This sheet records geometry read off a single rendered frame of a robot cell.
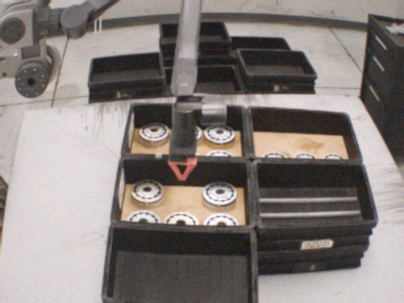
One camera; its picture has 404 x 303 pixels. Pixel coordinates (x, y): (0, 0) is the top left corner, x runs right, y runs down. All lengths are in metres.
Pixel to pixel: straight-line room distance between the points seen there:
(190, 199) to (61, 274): 0.51
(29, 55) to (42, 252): 0.67
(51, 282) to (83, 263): 0.15
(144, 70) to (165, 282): 1.78
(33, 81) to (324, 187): 1.05
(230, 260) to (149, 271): 0.23
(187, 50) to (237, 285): 0.64
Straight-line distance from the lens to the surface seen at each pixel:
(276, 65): 3.25
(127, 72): 3.14
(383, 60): 3.20
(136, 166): 1.81
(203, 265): 1.61
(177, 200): 1.80
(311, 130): 2.11
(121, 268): 1.60
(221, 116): 1.42
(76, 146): 2.25
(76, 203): 1.99
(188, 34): 1.47
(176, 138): 1.45
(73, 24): 1.47
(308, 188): 1.88
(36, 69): 1.85
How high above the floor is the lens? 2.04
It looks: 38 degrees down
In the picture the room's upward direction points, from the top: 2 degrees clockwise
